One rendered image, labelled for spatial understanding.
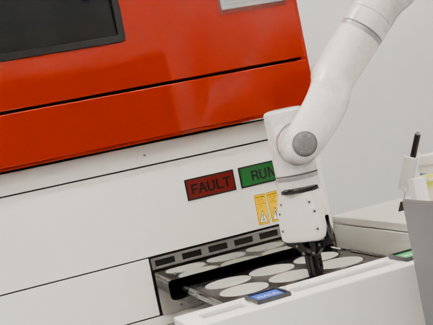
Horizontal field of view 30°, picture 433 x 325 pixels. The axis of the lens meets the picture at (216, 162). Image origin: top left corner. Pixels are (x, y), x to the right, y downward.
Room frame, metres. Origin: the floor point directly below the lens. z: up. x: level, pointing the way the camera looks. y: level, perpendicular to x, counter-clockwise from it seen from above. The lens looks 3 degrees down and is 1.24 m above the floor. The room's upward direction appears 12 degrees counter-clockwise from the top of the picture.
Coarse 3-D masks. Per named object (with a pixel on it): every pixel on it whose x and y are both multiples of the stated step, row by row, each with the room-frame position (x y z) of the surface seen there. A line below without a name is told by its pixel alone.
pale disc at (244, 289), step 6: (252, 282) 1.64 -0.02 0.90; (258, 282) 1.63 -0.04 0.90; (264, 282) 1.62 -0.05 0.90; (228, 288) 1.63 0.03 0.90; (234, 288) 1.62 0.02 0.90; (240, 288) 1.61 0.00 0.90; (246, 288) 1.60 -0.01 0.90; (252, 288) 1.58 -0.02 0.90; (258, 288) 1.57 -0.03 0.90; (222, 294) 1.59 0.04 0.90; (228, 294) 1.58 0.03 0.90; (234, 294) 1.57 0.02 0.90; (240, 294) 1.55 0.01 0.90
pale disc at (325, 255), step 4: (324, 252) 1.81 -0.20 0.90; (328, 252) 1.80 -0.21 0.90; (332, 252) 1.79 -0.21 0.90; (324, 256) 1.76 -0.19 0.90; (328, 256) 1.75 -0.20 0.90; (332, 256) 1.74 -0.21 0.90; (296, 260) 1.78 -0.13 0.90; (300, 260) 1.77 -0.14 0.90; (304, 260) 1.76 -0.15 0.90; (324, 260) 1.72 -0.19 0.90
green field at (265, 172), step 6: (270, 162) 1.86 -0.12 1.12; (246, 168) 1.84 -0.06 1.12; (252, 168) 1.84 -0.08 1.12; (258, 168) 1.85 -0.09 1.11; (264, 168) 1.85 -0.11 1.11; (270, 168) 1.85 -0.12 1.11; (246, 174) 1.83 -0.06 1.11; (252, 174) 1.84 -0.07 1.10; (258, 174) 1.84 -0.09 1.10; (264, 174) 1.85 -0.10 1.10; (270, 174) 1.85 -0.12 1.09; (246, 180) 1.83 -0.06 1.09; (252, 180) 1.84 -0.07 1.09; (258, 180) 1.84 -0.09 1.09; (264, 180) 1.85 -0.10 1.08
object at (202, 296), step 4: (184, 288) 1.72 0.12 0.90; (188, 288) 1.70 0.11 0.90; (192, 288) 1.69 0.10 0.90; (188, 292) 1.69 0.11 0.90; (192, 292) 1.66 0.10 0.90; (196, 292) 1.65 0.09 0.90; (200, 292) 1.63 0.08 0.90; (196, 296) 1.64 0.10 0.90; (200, 296) 1.61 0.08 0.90; (204, 296) 1.59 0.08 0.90; (208, 296) 1.58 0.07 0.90; (204, 300) 1.59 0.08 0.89; (208, 300) 1.56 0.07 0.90; (212, 300) 1.54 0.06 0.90; (216, 300) 1.53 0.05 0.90; (220, 300) 1.52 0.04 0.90; (212, 304) 1.55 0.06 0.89; (216, 304) 1.52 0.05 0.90
